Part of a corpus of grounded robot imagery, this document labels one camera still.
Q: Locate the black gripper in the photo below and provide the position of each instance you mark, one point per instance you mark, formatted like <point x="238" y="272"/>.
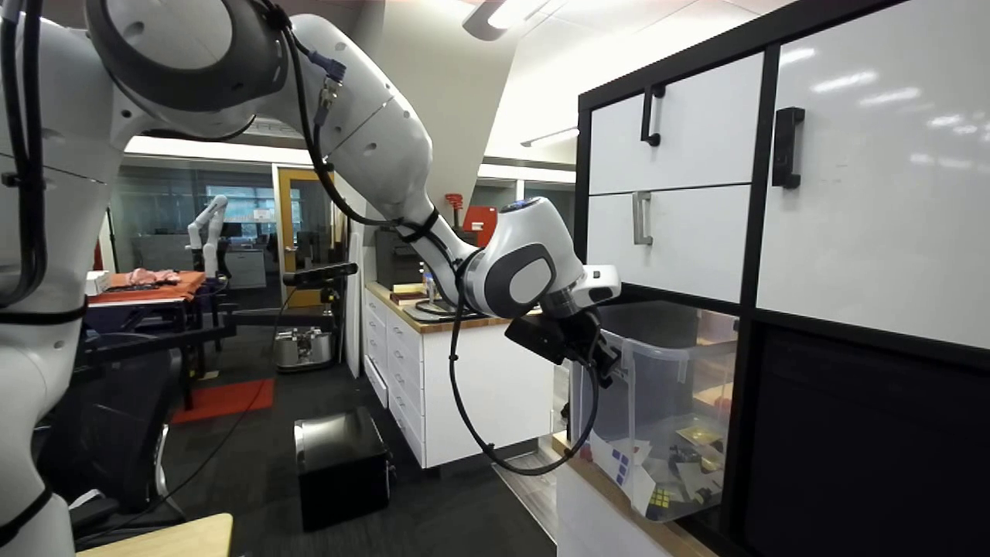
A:
<point x="581" y="331"/>

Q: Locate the clear plastic storage bin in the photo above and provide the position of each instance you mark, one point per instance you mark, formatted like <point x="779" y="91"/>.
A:
<point x="669" y="403"/>

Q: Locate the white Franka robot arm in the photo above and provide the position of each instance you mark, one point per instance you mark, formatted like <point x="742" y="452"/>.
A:
<point x="359" y="133"/>

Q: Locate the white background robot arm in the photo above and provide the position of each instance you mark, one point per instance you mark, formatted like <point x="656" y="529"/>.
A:
<point x="205" y="226"/>

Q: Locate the white counter cabinet wooden top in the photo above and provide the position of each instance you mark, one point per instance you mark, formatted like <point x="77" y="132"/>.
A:
<point x="483" y="397"/>

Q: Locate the large white cabinet door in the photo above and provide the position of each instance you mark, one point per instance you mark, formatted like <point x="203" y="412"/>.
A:
<point x="900" y="188"/>

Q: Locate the white dotted box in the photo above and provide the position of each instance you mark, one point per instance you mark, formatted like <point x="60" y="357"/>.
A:
<point x="631" y="482"/>

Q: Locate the beige block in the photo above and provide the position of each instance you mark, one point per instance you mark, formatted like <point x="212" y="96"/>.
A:
<point x="700" y="440"/>

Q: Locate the small yellow black item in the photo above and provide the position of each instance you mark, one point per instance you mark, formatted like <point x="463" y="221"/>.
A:
<point x="659" y="499"/>

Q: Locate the red object on counter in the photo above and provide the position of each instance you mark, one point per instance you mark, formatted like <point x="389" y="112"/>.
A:
<point x="480" y="221"/>

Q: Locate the black box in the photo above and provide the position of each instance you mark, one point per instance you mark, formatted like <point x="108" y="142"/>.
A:
<point x="341" y="468"/>

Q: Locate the metal bucket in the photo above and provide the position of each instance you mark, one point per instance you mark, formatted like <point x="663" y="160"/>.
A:
<point x="304" y="347"/>

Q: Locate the wooden door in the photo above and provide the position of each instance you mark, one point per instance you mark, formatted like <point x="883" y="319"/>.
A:
<point x="291" y="235"/>

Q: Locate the red floor mat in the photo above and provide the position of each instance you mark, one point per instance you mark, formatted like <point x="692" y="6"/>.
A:
<point x="222" y="400"/>

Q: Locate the red table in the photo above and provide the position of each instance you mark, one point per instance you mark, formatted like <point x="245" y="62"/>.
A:
<point x="145" y="293"/>

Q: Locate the light wooden table corner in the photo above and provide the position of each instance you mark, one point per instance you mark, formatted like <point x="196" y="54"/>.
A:
<point x="170" y="538"/>

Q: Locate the black office chair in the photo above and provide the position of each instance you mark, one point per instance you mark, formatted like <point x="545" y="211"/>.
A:
<point x="113" y="421"/>

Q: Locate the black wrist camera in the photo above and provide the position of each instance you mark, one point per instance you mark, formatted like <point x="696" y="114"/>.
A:
<point x="533" y="339"/>

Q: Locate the black frame cabinet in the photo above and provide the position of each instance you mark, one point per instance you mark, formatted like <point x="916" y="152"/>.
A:
<point x="868" y="442"/>

